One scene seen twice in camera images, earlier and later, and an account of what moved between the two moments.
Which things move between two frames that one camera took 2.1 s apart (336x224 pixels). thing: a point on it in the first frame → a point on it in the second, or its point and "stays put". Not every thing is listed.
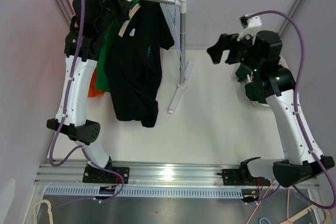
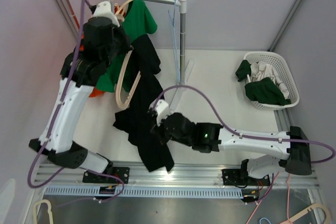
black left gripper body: (113, 10) → (120, 46)
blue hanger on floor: (265, 219) stays put
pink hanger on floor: (263, 198) stays put
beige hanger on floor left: (49, 209) stays put
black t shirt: (134, 65) → (136, 124)
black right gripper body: (241, 53) → (163, 136)
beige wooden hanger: (131, 12) → (125, 104)
